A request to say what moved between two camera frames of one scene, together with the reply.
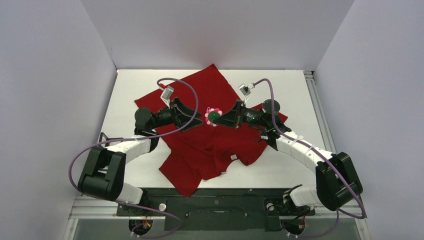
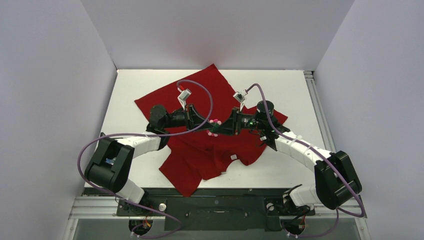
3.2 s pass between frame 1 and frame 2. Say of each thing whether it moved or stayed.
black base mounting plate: stayed
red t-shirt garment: stayed
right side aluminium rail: stayed
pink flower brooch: moved
